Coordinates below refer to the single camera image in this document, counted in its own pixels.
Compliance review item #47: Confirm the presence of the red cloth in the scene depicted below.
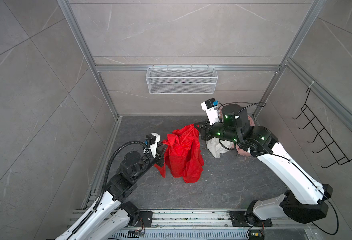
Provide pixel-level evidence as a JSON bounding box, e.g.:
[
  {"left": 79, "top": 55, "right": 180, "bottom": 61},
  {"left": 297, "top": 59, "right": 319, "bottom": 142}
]
[{"left": 155, "top": 124, "right": 204, "bottom": 183}]

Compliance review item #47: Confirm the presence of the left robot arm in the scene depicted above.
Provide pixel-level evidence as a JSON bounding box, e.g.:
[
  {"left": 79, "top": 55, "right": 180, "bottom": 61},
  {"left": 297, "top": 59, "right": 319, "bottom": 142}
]
[{"left": 56, "top": 143, "right": 167, "bottom": 240}]

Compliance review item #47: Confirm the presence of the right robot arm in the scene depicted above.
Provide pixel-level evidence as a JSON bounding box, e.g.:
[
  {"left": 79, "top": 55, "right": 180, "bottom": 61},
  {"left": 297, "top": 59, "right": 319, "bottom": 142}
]
[{"left": 194, "top": 99, "right": 333, "bottom": 226}]

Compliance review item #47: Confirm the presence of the white cloth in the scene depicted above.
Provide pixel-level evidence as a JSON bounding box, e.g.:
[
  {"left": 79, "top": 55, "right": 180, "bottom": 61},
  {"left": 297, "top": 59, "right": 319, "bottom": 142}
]
[{"left": 206, "top": 138, "right": 234, "bottom": 159}]

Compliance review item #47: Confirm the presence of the pink cloth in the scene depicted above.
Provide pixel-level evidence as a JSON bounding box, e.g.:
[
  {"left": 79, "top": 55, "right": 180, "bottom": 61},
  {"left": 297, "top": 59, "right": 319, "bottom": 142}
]
[{"left": 234, "top": 115, "right": 256, "bottom": 157}]

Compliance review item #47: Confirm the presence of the small circuit board connector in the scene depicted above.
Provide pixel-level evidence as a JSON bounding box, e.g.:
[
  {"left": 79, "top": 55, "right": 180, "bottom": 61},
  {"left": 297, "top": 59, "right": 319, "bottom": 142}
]
[{"left": 127, "top": 230, "right": 145, "bottom": 238}]

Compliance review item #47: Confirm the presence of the yellow black power connector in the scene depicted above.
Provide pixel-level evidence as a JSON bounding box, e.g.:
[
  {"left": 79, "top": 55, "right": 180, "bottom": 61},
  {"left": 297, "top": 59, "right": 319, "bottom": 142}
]
[{"left": 248, "top": 230, "right": 265, "bottom": 240}]

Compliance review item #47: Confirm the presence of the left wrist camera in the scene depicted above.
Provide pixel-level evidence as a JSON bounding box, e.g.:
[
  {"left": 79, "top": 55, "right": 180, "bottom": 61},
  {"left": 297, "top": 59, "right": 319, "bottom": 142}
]
[{"left": 144, "top": 133, "right": 161, "bottom": 158}]

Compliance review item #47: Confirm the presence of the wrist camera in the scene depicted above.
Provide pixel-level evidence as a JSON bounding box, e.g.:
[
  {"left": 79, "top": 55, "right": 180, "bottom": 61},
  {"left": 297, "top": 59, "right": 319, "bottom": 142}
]
[
  {"left": 201, "top": 98, "right": 220, "bottom": 126},
  {"left": 144, "top": 133, "right": 161, "bottom": 158}
]

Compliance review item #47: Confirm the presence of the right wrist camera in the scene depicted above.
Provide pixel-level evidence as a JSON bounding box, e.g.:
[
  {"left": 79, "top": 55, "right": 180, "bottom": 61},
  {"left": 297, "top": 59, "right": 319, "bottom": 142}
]
[{"left": 201, "top": 98, "right": 220, "bottom": 126}]

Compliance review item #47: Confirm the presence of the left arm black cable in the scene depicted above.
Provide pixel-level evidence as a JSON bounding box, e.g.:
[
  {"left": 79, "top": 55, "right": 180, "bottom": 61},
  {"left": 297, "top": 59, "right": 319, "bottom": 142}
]
[{"left": 69, "top": 140, "right": 148, "bottom": 238}]

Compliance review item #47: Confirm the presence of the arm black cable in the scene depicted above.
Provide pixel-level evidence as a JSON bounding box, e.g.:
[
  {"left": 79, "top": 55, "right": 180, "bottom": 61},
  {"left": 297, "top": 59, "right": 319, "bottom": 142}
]
[
  {"left": 69, "top": 140, "right": 148, "bottom": 238},
  {"left": 217, "top": 101, "right": 267, "bottom": 116}
]

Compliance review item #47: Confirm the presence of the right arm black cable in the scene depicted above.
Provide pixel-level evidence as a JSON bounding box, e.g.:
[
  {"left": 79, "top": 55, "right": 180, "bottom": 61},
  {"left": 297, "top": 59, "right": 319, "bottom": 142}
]
[{"left": 217, "top": 101, "right": 267, "bottom": 116}]

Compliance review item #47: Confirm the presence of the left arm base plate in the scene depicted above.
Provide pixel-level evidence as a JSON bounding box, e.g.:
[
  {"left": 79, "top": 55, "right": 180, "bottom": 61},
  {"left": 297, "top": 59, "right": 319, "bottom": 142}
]
[{"left": 135, "top": 211, "right": 154, "bottom": 228}]

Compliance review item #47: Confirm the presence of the white wire mesh basket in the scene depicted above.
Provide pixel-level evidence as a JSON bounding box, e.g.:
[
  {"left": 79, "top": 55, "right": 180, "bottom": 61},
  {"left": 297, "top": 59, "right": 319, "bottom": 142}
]
[{"left": 146, "top": 68, "right": 218, "bottom": 95}]

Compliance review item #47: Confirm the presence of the aluminium mounting rail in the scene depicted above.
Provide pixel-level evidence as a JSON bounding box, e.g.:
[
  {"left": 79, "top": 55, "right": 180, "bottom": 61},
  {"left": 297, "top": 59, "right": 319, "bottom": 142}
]
[{"left": 64, "top": 209, "right": 316, "bottom": 231}]

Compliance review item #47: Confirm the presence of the floor rail left aluminium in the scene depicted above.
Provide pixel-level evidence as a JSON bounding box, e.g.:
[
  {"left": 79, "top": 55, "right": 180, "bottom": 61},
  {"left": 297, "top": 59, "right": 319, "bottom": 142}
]
[{"left": 80, "top": 116, "right": 123, "bottom": 210}]

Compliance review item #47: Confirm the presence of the aluminium frame back bar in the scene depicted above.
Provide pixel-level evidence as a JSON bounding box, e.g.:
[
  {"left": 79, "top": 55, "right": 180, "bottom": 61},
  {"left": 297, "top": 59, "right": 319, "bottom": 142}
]
[{"left": 96, "top": 64, "right": 281, "bottom": 72}]

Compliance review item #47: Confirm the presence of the aluminium frame bar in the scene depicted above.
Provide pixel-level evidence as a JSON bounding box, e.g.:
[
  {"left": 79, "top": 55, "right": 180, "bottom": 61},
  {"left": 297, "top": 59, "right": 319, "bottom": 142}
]
[
  {"left": 96, "top": 64, "right": 281, "bottom": 72},
  {"left": 286, "top": 59, "right": 352, "bottom": 132}
]

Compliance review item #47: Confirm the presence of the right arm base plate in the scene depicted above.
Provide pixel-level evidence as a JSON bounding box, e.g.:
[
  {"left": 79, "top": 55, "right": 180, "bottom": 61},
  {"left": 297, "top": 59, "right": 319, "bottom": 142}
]
[{"left": 229, "top": 211, "right": 273, "bottom": 227}]

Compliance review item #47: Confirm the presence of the black wire hook rack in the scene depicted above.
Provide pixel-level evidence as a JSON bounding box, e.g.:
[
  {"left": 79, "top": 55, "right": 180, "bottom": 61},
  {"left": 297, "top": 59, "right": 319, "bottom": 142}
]
[{"left": 292, "top": 88, "right": 352, "bottom": 169}]

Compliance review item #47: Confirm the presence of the aluminium frame right bar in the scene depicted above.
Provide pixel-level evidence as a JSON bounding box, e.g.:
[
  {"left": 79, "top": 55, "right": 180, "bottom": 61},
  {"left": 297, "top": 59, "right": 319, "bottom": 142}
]
[{"left": 286, "top": 59, "right": 352, "bottom": 132}]

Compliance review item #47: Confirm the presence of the aluminium frame right post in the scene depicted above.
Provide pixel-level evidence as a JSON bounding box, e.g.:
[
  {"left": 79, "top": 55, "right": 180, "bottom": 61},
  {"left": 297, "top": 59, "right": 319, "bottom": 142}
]
[{"left": 260, "top": 0, "right": 327, "bottom": 103}]

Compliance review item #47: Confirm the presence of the aluminium frame post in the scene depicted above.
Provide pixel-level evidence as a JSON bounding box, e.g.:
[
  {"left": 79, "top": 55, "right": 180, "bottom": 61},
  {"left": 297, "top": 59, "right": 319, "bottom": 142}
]
[
  {"left": 58, "top": 0, "right": 119, "bottom": 121},
  {"left": 260, "top": 0, "right": 327, "bottom": 103}
]

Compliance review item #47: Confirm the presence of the aluminium frame left post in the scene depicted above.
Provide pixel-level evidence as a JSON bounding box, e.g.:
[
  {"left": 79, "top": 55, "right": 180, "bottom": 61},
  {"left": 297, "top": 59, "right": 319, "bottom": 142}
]
[{"left": 58, "top": 0, "right": 119, "bottom": 121}]

